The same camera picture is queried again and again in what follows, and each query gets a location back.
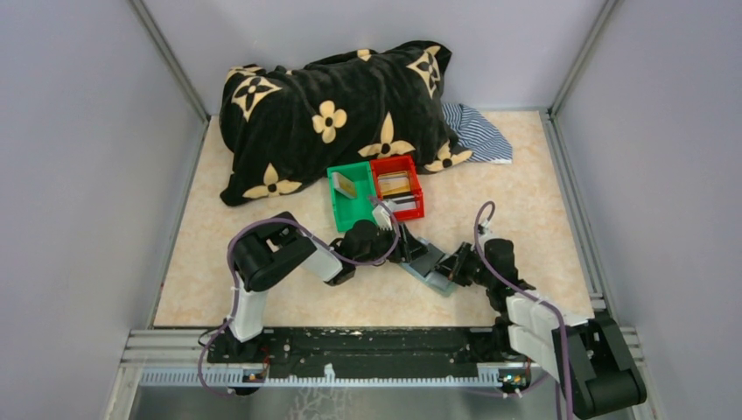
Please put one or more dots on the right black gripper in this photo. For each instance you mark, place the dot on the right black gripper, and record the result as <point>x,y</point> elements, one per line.
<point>453,267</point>

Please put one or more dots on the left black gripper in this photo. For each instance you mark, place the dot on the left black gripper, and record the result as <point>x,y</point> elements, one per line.
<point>407,247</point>

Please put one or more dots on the sage green card holder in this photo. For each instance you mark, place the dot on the sage green card holder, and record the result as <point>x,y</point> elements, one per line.
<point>434,281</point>

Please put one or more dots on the green plastic bin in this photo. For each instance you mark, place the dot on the green plastic bin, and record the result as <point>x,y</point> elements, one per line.
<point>347,211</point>

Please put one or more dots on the red plastic bin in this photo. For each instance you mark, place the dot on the red plastic bin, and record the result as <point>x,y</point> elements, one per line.
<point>400,163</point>

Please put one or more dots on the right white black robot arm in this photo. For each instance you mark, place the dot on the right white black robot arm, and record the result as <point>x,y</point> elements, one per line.
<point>588,357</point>

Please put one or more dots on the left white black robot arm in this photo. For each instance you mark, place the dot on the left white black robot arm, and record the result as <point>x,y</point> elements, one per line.
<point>266,252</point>

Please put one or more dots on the cards in red bin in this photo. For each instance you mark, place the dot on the cards in red bin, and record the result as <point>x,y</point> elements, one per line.
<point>397,187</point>

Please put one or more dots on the card in green bin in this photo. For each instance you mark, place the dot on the card in green bin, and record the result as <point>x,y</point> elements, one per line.
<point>343,185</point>

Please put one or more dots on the blue striped cloth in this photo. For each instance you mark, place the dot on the blue striped cloth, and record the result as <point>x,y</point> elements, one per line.
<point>478,135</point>

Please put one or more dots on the black floral blanket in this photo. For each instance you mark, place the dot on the black floral blanket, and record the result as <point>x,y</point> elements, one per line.
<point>287,127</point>

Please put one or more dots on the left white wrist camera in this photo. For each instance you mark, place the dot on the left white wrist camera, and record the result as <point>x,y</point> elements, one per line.
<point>383,213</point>

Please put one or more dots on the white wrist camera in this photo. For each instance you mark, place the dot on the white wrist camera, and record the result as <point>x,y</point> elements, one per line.
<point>485,233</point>
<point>383,213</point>

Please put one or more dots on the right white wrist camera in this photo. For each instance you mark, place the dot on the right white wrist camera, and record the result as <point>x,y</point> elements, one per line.
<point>485,233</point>

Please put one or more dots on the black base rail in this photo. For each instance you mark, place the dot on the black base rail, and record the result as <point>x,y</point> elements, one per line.
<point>458,353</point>

